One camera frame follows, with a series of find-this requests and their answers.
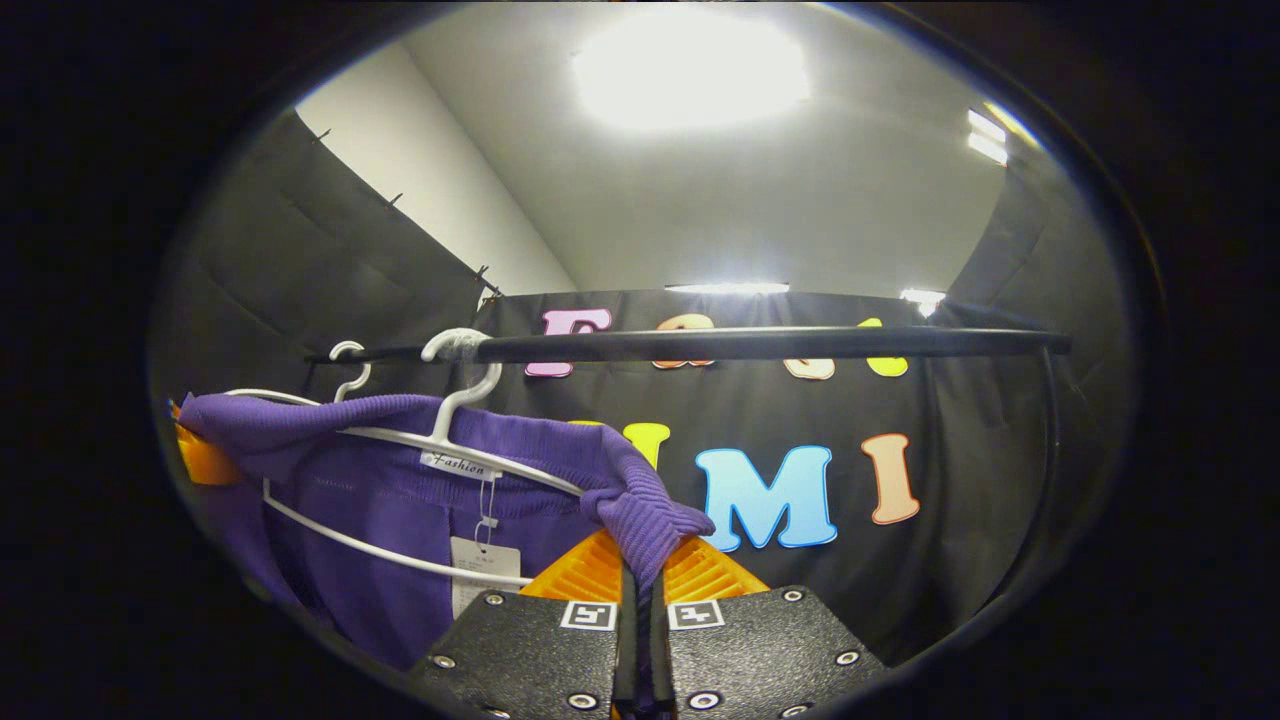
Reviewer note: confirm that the black backdrop cloth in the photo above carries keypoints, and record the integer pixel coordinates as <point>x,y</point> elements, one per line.
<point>850,590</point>

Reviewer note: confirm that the ceiling light panel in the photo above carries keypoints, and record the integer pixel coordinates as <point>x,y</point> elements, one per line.
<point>987,137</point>
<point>922,298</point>
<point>690,70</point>
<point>727,288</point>

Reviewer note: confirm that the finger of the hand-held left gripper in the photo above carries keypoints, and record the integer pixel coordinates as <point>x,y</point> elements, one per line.
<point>205,465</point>

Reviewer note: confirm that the purple ribbed jacket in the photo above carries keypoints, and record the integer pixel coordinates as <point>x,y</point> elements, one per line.
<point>350,490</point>

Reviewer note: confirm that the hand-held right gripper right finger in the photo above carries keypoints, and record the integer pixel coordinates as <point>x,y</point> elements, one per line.
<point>760,650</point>

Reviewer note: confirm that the white plastic clothes hanger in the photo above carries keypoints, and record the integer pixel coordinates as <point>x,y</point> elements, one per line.
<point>347,345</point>
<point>440,425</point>

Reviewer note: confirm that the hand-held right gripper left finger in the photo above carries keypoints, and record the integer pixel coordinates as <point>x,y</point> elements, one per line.
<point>530,650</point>

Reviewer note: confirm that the black metal clothes rack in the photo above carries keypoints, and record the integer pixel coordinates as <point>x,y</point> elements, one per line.
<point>750,344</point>

